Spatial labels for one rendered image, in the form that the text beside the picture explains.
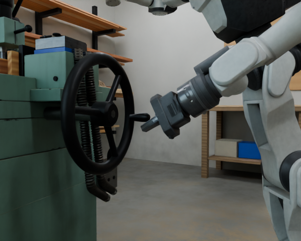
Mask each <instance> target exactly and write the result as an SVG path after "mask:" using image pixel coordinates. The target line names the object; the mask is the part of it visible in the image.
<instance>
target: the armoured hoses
mask: <svg viewBox="0 0 301 241"><path fill-rule="evenodd" d="M72 53H73V54H74V63H75V64H76V63H77V62H78V61H79V60H80V59H81V58H82V57H83V56H85V55H87V54H90V53H92V52H91V51H85V52H83V50H82V49H81V48H74V49H72ZM93 75H94V74H93V67H91V68H90V69H89V70H88V71H87V72H86V74H85V76H86V86H87V87H86V88H87V96H88V97H87V98H88V103H89V104H88V106H89V107H91V106H92V105H93V104H94V103H95V102H97V101H96V91H95V90H96V89H95V84H94V83H95V81H94V76H93ZM84 79H85V78H84V77H83V79H82V81H81V83H80V86H79V89H78V93H77V100H78V101H77V103H78V106H80V107H88V106H87V100H86V99H87V98H86V90H85V89H86V88H85V80H84ZM90 122H91V123H90V125H91V132H92V133H91V134H92V139H93V140H92V142H93V149H94V150H93V151H94V156H95V157H94V158H95V159H94V160H95V162H96V163H103V154H102V152H103V151H102V146H101V145H102V144H101V137H100V127H99V126H95V125H94V124H93V123H92V121H90ZM79 123H80V129H81V130H80V131H81V132H80V133H81V139H82V140H81V141H82V142H81V143H82V149H83V150H84V152H85V154H86V155H87V156H88V158H89V159H91V160H93V159H92V157H93V156H92V151H91V150H92V149H91V141H90V140H91V139H90V131H89V130H90V129H89V121H80V122H79ZM84 174H85V179H86V180H85V181H86V188H87V190H88V191H89V193H91V194H92V195H94V196H96V197H98V198H99V199H101V200H103V201H105V202H108V201H110V195H109V194H108V193H110V194H111V195H115V194H116V193H117V189H116V188H115V187H114V186H112V185H111V184H110V183H109V182H108V181H107V180H106V177H105V174H104V175H97V176H96V177H97V183H98V185H99V186H100V188H99V187H98V186H96V183H95V181H94V180H95V179H94V175H92V174H89V173H87V172H85V173H84ZM101 188H102V189H103V190H102V189H101ZM104 190H105V191H107V192H108V193H106V192H105V191H104Z"/></svg>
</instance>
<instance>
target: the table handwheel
mask: <svg viewBox="0 0 301 241"><path fill-rule="evenodd" d="M95 65H105V66H106V67H108V68H109V69H110V70H111V71H112V72H113V73H114V75H115V78H114V81H113V84H112V86H111V89H110V91H109V94H108V96H107V98H106V101H97V102H95V103H94V104H93V105H92V106H91V107H80V106H76V105H75V103H76V97H77V93H78V89H79V86H80V83H81V81H82V79H83V77H84V75H85V74H86V72H87V71H88V70H89V69H90V68H91V67H93V66H95ZM119 84H120V87H121V90H122V94H123V98H124V106H125V121H124V129H123V134H122V137H121V140H120V143H119V145H118V147H117V148H116V145H115V141H114V137H113V132H112V128H111V127H112V126H114V125H115V123H116V122H117V120H118V108H117V106H116V105H115V103H114V102H113V99H114V96H115V93H116V91H117V88H118V86H119ZM130 114H135V108H134V98H133V93H132V89H131V85H130V82H129V79H128V76H127V74H126V72H125V70H124V69H123V67H122V66H121V64H120V63H119V62H118V61H117V60H116V59H115V58H113V57H112V56H110V55H108V54H106V53H102V52H94V53H90V54H87V55H85V56H84V57H82V58H81V59H80V60H79V61H78V62H77V63H76V64H75V65H74V67H73V68H72V70H71V71H70V73H69V75H68V77H67V80H66V82H65V85H64V89H63V93H62V98H61V106H60V107H46V108H45V109H44V112H43V115H44V118H45V119H46V120H48V121H61V128H62V134H63V138H64V142H65V145H66V148H67V150H68V152H69V154H70V156H71V158H72V159H73V161H74V162H75V163H76V164H77V165H78V166H79V167H80V168H81V169H82V170H83V171H85V172H87V173H89V174H92V175H104V174H107V173H109V172H111V171H112V170H114V169H115V168H116V167H117V166H118V165H119V164H120V163H121V161H122V160H123V158H124V156H125V155H126V153H127V150H128V148H129V145H130V142H131V138H132V135H133V129H134V121H133V120H129V115H130ZM75 121H92V123H93V124H94V125H95V126H104V129H105V132H106V136H107V140H108V143H109V147H110V151H111V155H112V156H111V158H109V159H108V160H107V161H105V162H103V163H96V162H93V161H92V160H91V159H89V158H88V156H87V155H86V154H85V152H84V150H83V149H82V147H81V144H80V142H79V139H78V136H77V131H76V125H75Z"/></svg>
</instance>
